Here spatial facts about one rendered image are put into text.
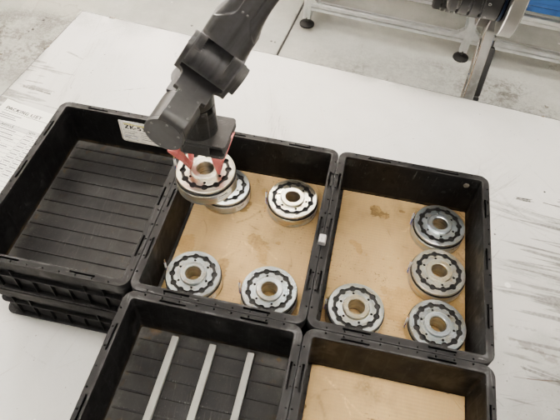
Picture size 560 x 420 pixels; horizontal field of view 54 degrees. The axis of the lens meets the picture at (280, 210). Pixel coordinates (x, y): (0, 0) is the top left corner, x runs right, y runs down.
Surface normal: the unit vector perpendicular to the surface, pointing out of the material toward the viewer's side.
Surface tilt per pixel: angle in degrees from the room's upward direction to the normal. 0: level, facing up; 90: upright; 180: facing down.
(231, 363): 0
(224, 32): 79
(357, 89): 0
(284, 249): 0
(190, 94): 31
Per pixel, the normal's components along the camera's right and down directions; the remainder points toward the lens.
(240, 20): -0.18, 0.64
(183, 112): 0.48, -0.29
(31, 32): 0.04, -0.61
